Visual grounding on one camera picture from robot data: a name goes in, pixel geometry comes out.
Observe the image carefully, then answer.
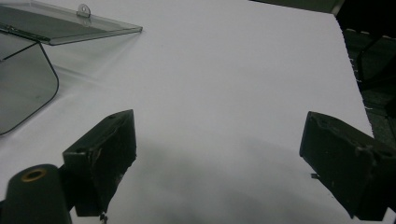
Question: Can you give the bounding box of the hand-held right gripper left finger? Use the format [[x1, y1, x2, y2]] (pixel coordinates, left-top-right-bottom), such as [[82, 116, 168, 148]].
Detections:
[[62, 108, 137, 217]]

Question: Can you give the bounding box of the clear plastic box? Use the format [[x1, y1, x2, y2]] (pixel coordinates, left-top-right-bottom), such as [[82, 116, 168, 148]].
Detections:
[[0, 31, 60, 136]]

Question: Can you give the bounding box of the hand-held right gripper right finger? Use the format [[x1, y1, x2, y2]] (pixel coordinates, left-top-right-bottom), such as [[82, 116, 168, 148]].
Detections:
[[299, 110, 396, 222]]

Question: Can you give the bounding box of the clear plastic box lid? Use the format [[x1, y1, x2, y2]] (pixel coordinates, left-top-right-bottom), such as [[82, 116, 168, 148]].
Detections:
[[0, 0, 144, 47]]

